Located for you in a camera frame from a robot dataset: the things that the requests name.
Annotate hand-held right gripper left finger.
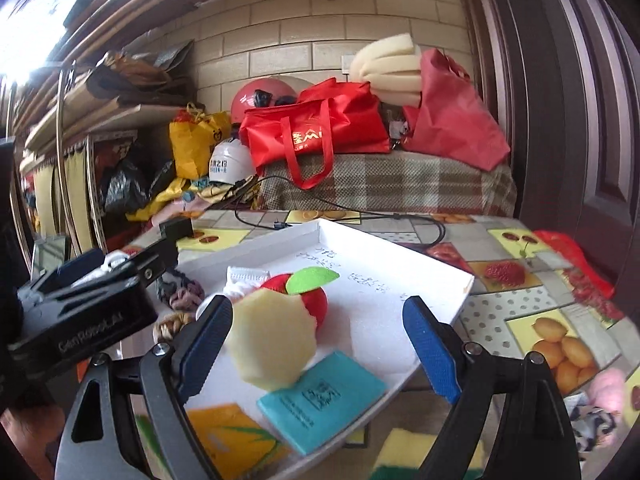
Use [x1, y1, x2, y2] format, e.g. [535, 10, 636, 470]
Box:
[55, 294, 235, 480]

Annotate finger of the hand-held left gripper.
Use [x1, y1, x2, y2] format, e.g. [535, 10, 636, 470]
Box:
[125, 217, 195, 286]

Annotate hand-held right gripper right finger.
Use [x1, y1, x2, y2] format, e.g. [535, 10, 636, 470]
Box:
[402, 296, 583, 480]

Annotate brown scrunchie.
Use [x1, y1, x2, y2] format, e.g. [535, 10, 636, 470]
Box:
[152, 311, 198, 346]

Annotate white foam tray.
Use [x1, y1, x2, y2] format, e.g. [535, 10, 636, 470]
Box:
[177, 217, 475, 456]

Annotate grey purple scrunchie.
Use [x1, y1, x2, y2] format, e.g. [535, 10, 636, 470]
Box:
[157, 270, 206, 311]

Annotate cream scalloped sponge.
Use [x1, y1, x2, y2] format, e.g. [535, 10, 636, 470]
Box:
[222, 289, 318, 392]

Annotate yellow green sponge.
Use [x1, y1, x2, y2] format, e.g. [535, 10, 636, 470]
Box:
[372, 427, 488, 480]

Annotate red apple plush toy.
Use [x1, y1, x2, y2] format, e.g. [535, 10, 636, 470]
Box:
[260, 266, 341, 331]

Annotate pink plush toy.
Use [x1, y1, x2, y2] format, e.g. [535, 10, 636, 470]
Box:
[587, 367, 628, 413]

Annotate yellow cloth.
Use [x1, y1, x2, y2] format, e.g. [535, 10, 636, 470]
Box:
[125, 177, 201, 223]

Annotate black plastic bag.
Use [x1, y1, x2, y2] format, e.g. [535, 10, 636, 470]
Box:
[102, 160, 176, 216]

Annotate fruit print tablecloth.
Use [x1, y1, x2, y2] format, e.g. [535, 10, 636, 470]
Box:
[120, 207, 640, 480]

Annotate white helmet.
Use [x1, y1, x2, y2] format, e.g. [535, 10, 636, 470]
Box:
[207, 137, 256, 186]

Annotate yellow plastic bag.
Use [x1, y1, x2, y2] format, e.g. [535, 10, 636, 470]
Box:
[169, 105, 233, 181]

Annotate orange yellow packet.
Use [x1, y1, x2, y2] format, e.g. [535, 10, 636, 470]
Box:
[185, 402, 291, 480]

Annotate metal pole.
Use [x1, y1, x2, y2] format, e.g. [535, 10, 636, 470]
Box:
[55, 62, 108, 256]

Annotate wooden shelf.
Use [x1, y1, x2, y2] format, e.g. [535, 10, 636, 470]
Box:
[15, 35, 201, 161]

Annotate red helmet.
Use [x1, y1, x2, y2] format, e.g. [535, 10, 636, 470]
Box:
[230, 79, 300, 126]

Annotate brown paper bags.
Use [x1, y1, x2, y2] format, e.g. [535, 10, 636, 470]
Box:
[85, 40, 196, 108]

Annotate red tote bag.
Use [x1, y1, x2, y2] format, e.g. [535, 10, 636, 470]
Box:
[239, 77, 391, 191]

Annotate plaid cloth cover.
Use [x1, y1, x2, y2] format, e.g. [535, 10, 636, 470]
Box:
[255, 150, 518, 218]

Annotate red cloth bag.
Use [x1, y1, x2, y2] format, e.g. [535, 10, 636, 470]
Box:
[402, 49, 512, 172]

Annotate cream foam roll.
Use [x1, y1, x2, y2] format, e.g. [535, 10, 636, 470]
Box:
[348, 32, 425, 108]

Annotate brown panel door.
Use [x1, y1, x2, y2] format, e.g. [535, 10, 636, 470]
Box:
[465, 0, 640, 286]

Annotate black cable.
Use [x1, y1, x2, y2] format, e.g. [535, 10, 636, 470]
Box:
[234, 175, 447, 250]

